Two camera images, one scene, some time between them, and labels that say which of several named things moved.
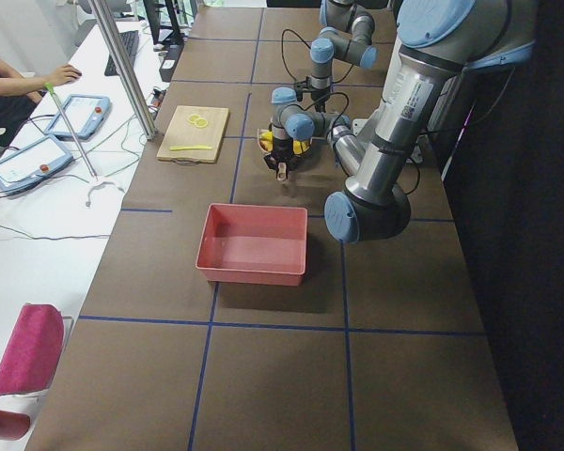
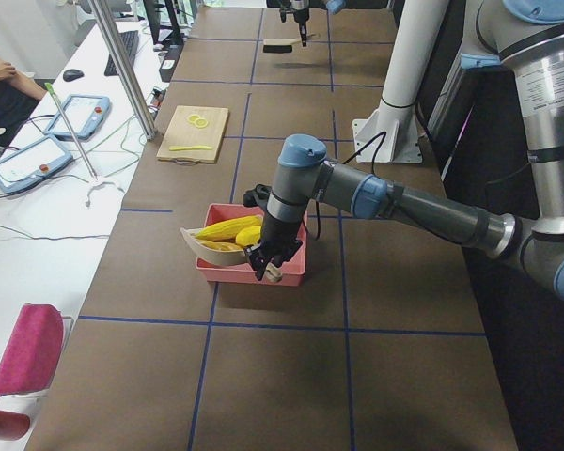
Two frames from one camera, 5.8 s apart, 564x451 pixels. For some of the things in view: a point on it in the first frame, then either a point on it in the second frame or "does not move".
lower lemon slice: [201, 122] does not move
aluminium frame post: [124, 68] does not move
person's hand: [63, 74] → [0, 70]
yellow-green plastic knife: [189, 147] does not move
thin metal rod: [51, 89] does not move
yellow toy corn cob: [267, 140] → [228, 229]
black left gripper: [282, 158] → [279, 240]
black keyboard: [130, 41] does not move
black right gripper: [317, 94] → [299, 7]
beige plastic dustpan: [265, 142] → [226, 257]
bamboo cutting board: [195, 133] does not move
